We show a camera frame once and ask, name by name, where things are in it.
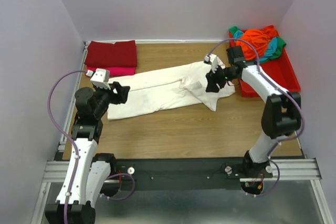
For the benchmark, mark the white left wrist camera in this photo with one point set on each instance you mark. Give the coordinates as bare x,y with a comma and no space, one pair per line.
99,78

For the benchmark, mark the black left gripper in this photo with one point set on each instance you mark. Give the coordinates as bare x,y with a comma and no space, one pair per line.
122,95

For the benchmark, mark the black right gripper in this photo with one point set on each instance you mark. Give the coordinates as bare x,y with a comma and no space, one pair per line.
212,80

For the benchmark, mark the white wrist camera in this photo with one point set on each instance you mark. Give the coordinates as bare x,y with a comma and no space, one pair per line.
99,78
212,60

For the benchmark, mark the aluminium frame rail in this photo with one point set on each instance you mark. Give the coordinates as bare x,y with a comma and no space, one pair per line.
283,169

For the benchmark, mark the orange t-shirt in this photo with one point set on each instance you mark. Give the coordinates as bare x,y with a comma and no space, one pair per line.
253,43

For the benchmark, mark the aluminium left side rail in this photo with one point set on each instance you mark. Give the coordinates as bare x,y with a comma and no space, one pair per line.
67,124

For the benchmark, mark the white t-shirt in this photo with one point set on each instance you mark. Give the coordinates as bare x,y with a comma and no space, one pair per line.
166,89

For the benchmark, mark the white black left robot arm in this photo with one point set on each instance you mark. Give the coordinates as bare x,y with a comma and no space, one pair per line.
87,170

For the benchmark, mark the pink folded t-shirt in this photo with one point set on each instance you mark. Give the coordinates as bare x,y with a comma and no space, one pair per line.
121,71

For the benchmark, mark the red plastic bin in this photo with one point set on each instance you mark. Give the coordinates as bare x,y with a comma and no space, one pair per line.
275,62

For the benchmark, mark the green t-shirt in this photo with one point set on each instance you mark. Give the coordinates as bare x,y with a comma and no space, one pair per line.
279,43

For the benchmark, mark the dark red folded t-shirt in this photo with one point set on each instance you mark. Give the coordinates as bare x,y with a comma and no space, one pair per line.
119,54

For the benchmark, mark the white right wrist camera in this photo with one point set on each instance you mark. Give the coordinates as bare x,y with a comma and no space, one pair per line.
212,60

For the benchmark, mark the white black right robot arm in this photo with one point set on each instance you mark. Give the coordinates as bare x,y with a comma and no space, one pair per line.
281,115

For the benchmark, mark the teal t-shirt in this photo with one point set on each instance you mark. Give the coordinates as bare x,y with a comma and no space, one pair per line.
271,48

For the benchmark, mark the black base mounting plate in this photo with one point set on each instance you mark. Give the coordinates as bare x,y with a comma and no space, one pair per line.
125,181

